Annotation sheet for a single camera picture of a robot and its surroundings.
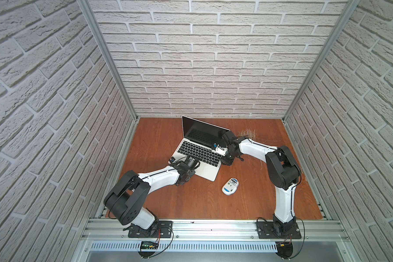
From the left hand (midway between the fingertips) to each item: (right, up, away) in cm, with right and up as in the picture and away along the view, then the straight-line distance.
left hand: (189, 168), depth 92 cm
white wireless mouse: (+22, -8, -8) cm, 25 cm away
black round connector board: (+44, -31, -21) cm, 58 cm away
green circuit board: (-16, -30, -21) cm, 40 cm away
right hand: (+19, +4, +6) cm, 20 cm away
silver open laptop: (+5, +16, +15) cm, 22 cm away
